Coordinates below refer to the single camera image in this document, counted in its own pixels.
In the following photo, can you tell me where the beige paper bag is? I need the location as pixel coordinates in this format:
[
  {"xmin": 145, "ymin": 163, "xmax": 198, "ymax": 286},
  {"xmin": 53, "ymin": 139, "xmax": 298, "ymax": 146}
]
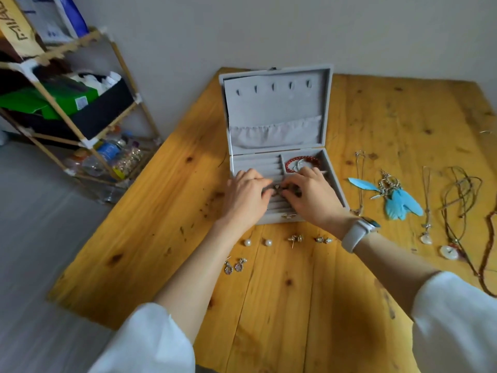
[{"xmin": 0, "ymin": 0, "xmax": 48, "ymax": 59}]

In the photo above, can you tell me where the white right sleeve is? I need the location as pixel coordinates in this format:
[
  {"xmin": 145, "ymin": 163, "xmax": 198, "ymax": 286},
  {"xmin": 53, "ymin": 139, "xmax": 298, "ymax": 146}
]
[{"xmin": 411, "ymin": 271, "xmax": 497, "ymax": 373}]

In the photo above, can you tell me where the person's right hand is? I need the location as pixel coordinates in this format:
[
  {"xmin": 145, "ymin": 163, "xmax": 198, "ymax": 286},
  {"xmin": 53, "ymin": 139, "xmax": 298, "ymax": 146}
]
[{"xmin": 281, "ymin": 166, "xmax": 353, "ymax": 230}]

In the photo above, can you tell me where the red bead bracelet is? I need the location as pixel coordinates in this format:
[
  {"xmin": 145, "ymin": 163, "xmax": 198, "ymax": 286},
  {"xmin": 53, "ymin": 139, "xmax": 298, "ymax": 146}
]
[{"xmin": 284, "ymin": 155, "xmax": 321, "ymax": 174}]

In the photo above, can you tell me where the brown bead necklace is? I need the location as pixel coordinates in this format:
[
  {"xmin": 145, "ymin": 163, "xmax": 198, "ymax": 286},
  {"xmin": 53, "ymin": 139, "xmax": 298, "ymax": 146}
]
[{"xmin": 477, "ymin": 205, "xmax": 497, "ymax": 298}]

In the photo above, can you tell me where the person's right forearm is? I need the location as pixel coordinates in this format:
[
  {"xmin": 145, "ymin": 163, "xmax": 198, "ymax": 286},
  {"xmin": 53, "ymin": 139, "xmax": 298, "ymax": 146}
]
[{"xmin": 337, "ymin": 219, "xmax": 441, "ymax": 320}]

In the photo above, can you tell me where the grey velvet jewelry box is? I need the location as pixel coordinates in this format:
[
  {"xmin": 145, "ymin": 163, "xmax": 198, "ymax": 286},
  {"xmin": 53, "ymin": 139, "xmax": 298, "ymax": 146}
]
[{"xmin": 218, "ymin": 64, "xmax": 350, "ymax": 225}]

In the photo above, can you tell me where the white sleeve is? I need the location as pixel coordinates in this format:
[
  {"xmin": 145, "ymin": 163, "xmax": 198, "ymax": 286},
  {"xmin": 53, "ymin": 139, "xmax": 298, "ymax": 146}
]
[
  {"xmin": 411, "ymin": 271, "xmax": 497, "ymax": 373},
  {"xmin": 89, "ymin": 302, "xmax": 196, "ymax": 373}
]

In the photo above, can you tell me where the black storage box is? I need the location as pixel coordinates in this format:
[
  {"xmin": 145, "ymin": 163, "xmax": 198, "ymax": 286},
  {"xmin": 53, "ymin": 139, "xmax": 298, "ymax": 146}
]
[{"xmin": 8, "ymin": 77, "xmax": 135, "ymax": 142}]

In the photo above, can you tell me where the black and white cloth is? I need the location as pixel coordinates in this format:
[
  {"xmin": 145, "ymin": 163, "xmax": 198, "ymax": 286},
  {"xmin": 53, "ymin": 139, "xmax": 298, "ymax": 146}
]
[{"xmin": 70, "ymin": 71, "xmax": 123, "ymax": 96}]

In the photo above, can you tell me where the white left sleeve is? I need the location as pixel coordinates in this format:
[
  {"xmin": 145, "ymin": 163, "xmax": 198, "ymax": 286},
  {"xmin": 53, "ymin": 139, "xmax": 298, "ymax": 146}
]
[{"xmin": 89, "ymin": 302, "xmax": 196, "ymax": 373}]

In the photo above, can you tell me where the white and blue plastic bag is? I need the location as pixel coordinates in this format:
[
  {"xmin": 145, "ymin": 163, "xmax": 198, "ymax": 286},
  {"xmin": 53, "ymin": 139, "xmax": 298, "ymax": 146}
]
[{"xmin": 15, "ymin": 0, "xmax": 91, "ymax": 45}]

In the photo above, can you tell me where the person's left forearm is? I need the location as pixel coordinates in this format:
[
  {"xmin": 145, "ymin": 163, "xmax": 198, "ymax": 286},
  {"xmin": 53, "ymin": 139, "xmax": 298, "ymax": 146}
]
[{"xmin": 152, "ymin": 220, "xmax": 254, "ymax": 345}]

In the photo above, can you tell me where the person's left hand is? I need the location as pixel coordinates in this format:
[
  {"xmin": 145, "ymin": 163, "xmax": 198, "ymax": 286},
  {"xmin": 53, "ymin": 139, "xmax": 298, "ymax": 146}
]
[{"xmin": 218, "ymin": 168, "xmax": 275, "ymax": 230}]

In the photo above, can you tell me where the shell pendant chain necklace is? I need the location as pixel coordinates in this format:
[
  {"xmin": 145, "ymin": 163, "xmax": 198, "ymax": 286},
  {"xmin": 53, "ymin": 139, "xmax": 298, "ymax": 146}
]
[{"xmin": 420, "ymin": 166, "xmax": 434, "ymax": 246}]

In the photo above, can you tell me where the white wrist watch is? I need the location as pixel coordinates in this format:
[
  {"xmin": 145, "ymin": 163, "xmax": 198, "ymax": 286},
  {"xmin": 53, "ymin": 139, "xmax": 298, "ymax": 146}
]
[{"xmin": 341, "ymin": 216, "xmax": 382, "ymax": 254}]

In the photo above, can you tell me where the blue feather dreamcatcher earring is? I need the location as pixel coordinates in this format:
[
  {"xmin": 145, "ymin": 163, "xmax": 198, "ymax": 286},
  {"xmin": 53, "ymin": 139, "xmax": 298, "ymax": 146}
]
[{"xmin": 370, "ymin": 169, "xmax": 425, "ymax": 221}]

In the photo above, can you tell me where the clear plastic water bottle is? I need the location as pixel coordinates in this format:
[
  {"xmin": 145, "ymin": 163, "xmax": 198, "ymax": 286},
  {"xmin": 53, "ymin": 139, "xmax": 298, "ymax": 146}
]
[{"xmin": 81, "ymin": 137, "xmax": 129, "ymax": 177}]

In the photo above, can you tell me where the green cardboard box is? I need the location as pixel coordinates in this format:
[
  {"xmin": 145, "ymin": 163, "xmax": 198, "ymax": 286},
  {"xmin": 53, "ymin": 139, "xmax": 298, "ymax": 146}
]
[{"xmin": 0, "ymin": 82, "xmax": 100, "ymax": 121}]

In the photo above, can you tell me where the cord necklace round white pendant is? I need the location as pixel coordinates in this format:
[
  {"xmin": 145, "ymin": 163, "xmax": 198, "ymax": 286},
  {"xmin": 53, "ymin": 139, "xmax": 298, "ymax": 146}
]
[{"xmin": 439, "ymin": 166, "xmax": 483, "ymax": 276}]

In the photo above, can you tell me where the wooden shelf rack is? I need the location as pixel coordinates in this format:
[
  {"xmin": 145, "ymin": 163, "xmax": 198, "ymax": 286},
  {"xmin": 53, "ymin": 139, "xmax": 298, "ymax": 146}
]
[{"xmin": 0, "ymin": 26, "xmax": 163, "ymax": 191}]

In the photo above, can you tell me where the single blue feather earring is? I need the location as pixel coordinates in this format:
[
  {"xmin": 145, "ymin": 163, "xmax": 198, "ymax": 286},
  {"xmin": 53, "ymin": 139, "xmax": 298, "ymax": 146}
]
[{"xmin": 348, "ymin": 177, "xmax": 380, "ymax": 192}]

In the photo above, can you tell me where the thin silver chain necklace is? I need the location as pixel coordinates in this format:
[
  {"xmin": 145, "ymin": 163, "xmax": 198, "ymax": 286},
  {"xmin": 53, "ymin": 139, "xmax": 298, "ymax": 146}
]
[{"xmin": 350, "ymin": 150, "xmax": 367, "ymax": 217}]

